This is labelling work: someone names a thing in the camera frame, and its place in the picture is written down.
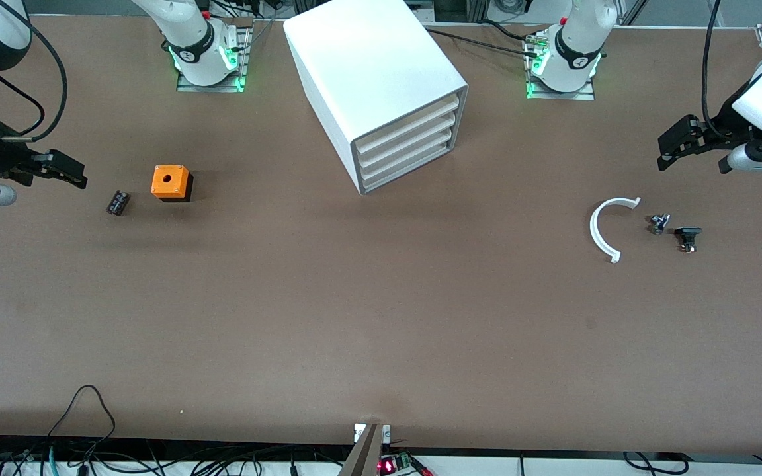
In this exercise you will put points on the white plastic drawer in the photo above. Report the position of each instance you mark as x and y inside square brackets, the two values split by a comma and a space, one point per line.
[407, 139]
[407, 165]
[407, 125]
[407, 153]

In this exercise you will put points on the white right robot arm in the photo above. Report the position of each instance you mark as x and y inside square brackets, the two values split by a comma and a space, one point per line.
[189, 33]

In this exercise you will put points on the white drawer cabinet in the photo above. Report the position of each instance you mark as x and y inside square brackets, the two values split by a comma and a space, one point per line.
[368, 66]

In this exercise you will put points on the black cylindrical capacitor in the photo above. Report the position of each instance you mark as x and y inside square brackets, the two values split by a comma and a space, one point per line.
[118, 203]

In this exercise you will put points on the small metal fitting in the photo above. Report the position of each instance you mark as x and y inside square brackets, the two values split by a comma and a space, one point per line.
[659, 223]

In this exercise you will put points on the orange box with hole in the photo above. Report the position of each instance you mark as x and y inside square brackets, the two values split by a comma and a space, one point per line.
[169, 180]

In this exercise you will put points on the circuit board with red light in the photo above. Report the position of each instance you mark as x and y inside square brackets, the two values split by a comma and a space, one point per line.
[394, 465]

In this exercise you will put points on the black switch module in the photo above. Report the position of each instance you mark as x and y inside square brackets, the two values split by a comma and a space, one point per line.
[688, 234]

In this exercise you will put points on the white semicircular bracket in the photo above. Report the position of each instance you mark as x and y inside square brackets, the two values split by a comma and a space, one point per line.
[594, 228]

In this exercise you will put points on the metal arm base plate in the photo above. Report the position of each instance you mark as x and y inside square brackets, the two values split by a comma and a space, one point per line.
[245, 53]
[563, 95]

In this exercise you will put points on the grey metal mount bracket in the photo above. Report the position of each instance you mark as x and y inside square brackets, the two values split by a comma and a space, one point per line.
[364, 456]

